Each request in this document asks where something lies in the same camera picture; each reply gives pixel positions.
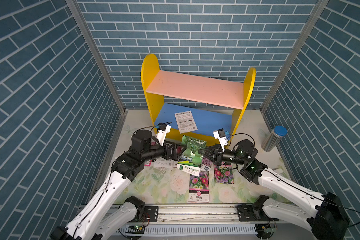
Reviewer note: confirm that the silver canister blue lid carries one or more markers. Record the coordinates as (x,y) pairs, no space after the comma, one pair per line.
(274,138)

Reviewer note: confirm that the small chrysanthemum seed packet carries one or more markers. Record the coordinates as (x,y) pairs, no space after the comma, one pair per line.
(224,174)

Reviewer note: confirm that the yellow wooden shelf unit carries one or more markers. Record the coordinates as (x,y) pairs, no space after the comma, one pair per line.
(159,84)

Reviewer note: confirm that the green gourd seed packet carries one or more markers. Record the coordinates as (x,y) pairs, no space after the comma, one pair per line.
(191,157)

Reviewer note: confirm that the left corner aluminium post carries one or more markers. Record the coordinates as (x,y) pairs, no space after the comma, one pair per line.
(81,22)

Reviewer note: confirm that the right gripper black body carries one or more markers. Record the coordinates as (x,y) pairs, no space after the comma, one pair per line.
(219,158)

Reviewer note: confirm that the circuit board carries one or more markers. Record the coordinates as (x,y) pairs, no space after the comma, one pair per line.
(262,230)
(139,230)

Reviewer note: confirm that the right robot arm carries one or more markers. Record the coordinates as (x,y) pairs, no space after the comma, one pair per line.
(323,215)

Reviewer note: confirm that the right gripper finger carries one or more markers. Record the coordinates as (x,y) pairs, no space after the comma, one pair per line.
(216,147)
(208,153)

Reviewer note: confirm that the corner aluminium post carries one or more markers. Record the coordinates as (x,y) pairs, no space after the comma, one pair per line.
(306,30)
(81,22)

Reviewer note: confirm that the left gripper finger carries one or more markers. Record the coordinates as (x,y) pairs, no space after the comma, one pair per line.
(178,151)
(170,144)

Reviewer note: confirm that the white text packet shelf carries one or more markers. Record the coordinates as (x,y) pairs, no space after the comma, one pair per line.
(185,122)

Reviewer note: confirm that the right circuit board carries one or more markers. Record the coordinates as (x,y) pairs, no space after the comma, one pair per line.
(262,230)

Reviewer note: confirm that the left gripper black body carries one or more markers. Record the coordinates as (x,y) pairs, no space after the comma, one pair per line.
(167,155)

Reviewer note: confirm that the left circuit board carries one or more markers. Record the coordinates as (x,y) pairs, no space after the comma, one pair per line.
(139,230)

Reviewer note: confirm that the right corner aluminium post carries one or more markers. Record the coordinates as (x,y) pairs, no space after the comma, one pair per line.
(306,30)

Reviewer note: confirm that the purple flower seed packet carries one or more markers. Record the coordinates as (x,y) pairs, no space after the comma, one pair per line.
(206,165)

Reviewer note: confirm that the white text seed packet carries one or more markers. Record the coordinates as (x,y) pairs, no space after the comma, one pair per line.
(161,163)

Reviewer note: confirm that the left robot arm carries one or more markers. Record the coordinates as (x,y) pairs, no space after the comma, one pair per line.
(91,223)

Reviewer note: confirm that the pink-bordered seed packet back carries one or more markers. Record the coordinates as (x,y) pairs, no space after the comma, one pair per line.
(149,164)

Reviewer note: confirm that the floral table mat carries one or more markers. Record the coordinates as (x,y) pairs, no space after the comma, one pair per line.
(171,186)

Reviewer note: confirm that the chrysanthemum packet pink band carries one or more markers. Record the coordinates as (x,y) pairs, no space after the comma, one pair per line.
(199,188)

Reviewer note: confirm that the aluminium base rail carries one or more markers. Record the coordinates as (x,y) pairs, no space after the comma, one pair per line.
(196,219)

